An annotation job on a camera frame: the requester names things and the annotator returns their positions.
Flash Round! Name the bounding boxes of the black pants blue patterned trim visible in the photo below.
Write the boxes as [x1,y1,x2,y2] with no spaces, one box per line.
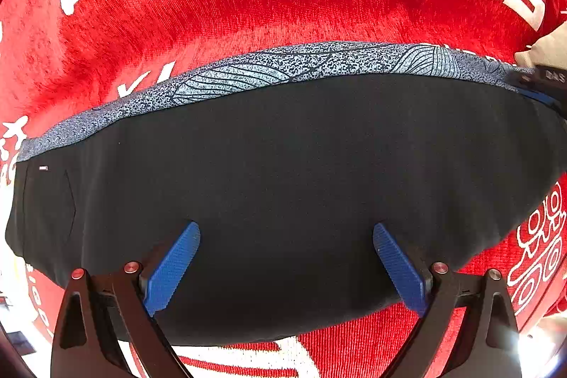
[6,42,566,345]

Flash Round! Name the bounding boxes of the beige pillow right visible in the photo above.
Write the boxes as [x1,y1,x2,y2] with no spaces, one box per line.
[514,22,567,70]

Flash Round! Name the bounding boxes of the red bedspread white characters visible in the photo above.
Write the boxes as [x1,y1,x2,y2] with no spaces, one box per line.
[1,0,566,377]

